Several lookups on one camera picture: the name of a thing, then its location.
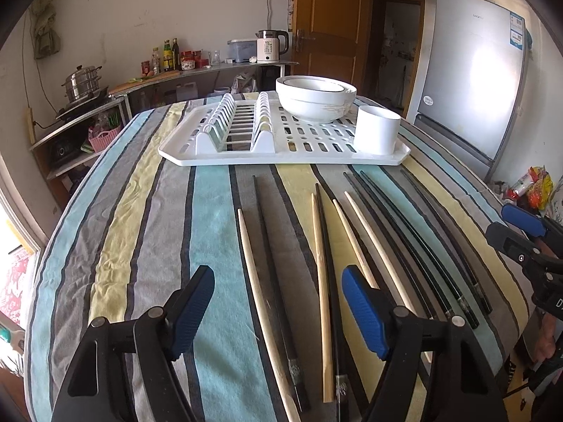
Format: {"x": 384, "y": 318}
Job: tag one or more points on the grey storage box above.
{"x": 242, "y": 50}

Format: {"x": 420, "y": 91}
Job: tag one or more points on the green oil bottle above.
{"x": 167, "y": 61}

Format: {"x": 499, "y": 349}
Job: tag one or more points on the red yellow snack bag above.
{"x": 531, "y": 191}

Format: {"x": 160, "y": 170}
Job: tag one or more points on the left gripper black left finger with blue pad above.
{"x": 95, "y": 387}

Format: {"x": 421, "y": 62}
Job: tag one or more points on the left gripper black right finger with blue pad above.
{"x": 461, "y": 383}

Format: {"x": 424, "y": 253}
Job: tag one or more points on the dark sauce bottle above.
{"x": 176, "y": 55}

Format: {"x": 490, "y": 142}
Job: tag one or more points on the white stacked bowls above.
{"x": 315, "y": 99}

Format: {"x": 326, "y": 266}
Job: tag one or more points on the white utensil cup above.
{"x": 376, "y": 131}

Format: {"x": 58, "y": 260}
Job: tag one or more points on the steel steamer pot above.
{"x": 83, "y": 82}

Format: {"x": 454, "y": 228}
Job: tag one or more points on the metal shelf table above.
{"x": 199, "y": 83}

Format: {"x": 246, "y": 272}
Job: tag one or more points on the metal stove rack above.
{"x": 66, "y": 145}

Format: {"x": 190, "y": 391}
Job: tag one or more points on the striped tablecloth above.
{"x": 138, "y": 226}

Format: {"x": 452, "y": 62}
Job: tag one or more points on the white plastic dish rack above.
{"x": 257, "y": 130}

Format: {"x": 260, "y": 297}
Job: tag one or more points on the white electric kettle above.
{"x": 271, "y": 45}

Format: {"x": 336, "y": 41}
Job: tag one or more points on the person's right hand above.
{"x": 545, "y": 344}

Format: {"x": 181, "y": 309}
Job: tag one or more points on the pink plastic basket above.
{"x": 101, "y": 140}

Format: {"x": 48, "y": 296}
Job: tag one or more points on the wooden cutting board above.
{"x": 137, "y": 82}

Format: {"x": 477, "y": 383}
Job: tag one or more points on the brown wooden door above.
{"x": 330, "y": 38}

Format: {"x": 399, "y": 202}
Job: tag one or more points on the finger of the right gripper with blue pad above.
{"x": 532, "y": 225}

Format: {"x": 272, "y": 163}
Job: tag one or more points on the silver refrigerator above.
{"x": 475, "y": 80}

